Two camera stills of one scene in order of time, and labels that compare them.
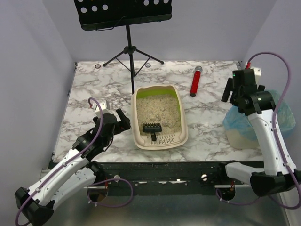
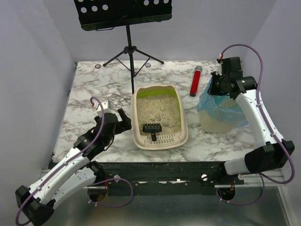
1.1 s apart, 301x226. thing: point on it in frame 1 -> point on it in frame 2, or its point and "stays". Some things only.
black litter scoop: (153, 128) stays
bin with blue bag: (240, 133) -> (219, 114)
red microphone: (198, 70) stays
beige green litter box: (163, 104) stays
